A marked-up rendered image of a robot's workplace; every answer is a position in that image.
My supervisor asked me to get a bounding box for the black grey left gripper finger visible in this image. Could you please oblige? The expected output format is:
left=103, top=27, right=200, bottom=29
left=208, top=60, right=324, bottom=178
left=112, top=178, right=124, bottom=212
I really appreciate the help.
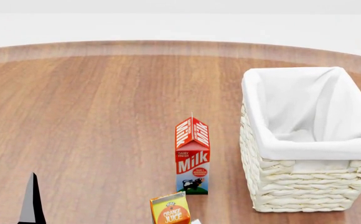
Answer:
left=17, top=172, right=47, bottom=224

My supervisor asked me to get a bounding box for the cream woven wicker basket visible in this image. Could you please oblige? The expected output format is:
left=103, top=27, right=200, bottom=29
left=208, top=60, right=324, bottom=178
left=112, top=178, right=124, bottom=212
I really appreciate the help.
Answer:
left=239, top=97, right=361, bottom=213

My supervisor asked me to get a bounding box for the white cloth basket liner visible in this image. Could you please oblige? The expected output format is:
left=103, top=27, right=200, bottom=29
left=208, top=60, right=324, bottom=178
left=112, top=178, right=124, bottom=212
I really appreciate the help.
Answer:
left=241, top=66, right=361, bottom=173

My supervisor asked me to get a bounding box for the orange juice carton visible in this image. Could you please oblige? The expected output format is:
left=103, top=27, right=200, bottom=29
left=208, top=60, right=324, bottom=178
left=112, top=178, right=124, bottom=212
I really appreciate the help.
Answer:
left=149, top=190, right=192, bottom=224

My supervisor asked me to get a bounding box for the red white milk carton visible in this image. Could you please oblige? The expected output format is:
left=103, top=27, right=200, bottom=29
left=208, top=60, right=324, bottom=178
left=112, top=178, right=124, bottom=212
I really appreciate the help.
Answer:
left=174, top=111, right=211, bottom=196

